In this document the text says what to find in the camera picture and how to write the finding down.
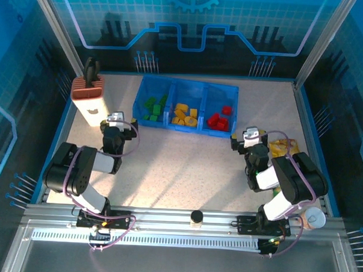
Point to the aluminium frame post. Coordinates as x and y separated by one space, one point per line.
323 42
58 31

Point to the red curved lego brick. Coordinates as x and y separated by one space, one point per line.
220 127

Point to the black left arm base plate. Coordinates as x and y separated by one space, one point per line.
120 216

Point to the yellow chip bag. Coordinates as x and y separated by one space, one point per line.
279 147

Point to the yellow lego brick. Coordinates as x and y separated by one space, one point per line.
179 113
175 120
193 112
182 122
181 107

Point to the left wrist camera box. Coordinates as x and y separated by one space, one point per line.
116 118

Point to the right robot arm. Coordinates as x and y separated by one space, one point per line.
300 177

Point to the black knob on cream base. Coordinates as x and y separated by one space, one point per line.
196 216

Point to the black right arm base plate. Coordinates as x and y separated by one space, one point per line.
244 224

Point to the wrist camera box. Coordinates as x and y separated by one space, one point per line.
251 133
116 118

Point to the yellow oval brick with 120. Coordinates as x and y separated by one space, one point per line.
190 121

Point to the aluminium mounting rail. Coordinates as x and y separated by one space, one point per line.
165 219

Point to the green snack bag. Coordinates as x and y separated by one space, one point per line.
276 192

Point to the can with silver lid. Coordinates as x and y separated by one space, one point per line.
315 217

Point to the cream knife block brown top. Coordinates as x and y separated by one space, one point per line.
92 108

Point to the black scissors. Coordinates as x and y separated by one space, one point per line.
89 74

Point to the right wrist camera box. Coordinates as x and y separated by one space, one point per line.
251 133

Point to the green curved lego brick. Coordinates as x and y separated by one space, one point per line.
153 118

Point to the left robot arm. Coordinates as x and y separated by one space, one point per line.
77 173

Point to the blue plastic bin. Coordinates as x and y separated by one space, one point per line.
187 94
219 97
153 89

